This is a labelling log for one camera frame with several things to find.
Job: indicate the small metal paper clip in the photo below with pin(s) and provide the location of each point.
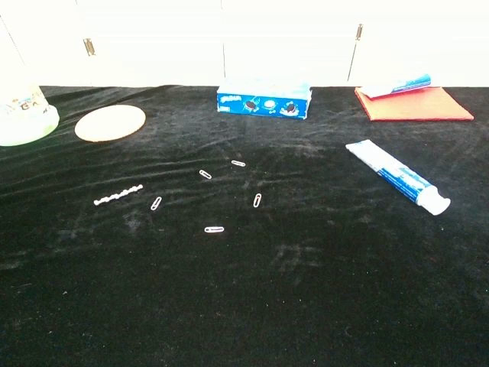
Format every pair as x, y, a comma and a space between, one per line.
214, 229
205, 174
238, 163
257, 200
156, 203

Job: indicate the blue cookie box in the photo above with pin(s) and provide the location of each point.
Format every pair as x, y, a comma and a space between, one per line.
263, 105

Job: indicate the black velvet tablecloth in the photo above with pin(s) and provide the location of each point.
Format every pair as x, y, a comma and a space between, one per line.
267, 286

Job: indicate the round woven coaster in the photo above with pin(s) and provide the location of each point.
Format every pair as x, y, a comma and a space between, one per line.
111, 123

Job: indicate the white blue toothpaste tube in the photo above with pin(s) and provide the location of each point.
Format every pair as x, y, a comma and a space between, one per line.
401, 177

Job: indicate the toothpaste tube with barcode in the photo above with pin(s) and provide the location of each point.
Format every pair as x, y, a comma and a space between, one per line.
405, 86

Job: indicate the metal screen hinge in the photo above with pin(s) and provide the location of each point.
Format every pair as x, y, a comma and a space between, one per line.
359, 32
89, 46

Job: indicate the red square cloth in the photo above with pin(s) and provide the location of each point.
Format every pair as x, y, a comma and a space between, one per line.
420, 108

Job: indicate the green tub with white lid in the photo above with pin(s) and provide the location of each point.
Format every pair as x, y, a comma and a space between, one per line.
26, 126

